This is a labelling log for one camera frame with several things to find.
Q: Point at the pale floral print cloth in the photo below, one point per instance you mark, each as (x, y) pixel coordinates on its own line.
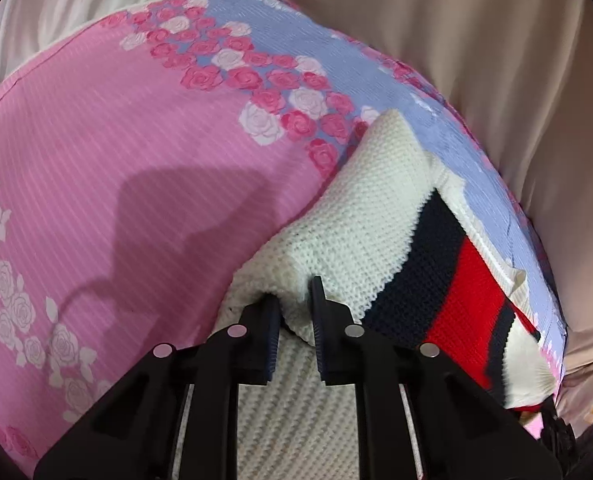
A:
(591, 385)

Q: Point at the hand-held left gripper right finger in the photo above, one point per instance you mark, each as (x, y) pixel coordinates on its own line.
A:
(322, 350)

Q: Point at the beige cloth backdrop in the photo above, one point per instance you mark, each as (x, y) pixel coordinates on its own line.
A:
(476, 60)

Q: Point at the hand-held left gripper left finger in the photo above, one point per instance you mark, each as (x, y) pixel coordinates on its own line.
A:
(270, 342)

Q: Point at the white knit sweater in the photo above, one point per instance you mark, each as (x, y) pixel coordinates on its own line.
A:
(356, 220)

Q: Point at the pink floral blanket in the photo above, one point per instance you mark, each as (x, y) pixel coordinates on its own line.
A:
(126, 160)

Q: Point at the white satin curtain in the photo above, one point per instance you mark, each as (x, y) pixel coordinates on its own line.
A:
(51, 10)

